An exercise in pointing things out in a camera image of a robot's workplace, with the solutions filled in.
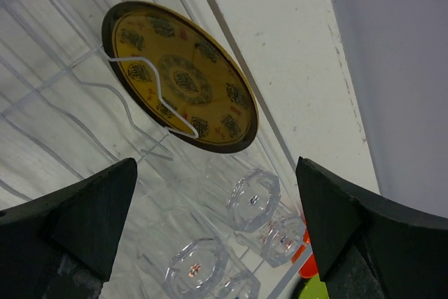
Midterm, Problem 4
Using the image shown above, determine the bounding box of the olive yellow plate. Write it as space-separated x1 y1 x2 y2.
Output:
101 1 259 154

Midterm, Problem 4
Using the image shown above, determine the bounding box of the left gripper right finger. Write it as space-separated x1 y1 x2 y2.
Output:
295 158 447 298

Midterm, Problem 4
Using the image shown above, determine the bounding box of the clear plastic dish rack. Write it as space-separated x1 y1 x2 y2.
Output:
0 0 316 299

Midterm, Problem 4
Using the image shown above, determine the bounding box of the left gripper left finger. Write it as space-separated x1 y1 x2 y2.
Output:
1 158 137 298

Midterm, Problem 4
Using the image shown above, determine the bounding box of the lime green plate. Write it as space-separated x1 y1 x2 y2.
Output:
297 275 330 299

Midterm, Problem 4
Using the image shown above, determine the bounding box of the orange plastic bowl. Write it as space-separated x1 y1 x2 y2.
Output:
290 220 319 279

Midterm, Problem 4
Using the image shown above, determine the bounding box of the clear glass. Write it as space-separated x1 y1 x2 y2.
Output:
162 237 230 298
258 216 306 267
216 271 260 299
225 169 281 232

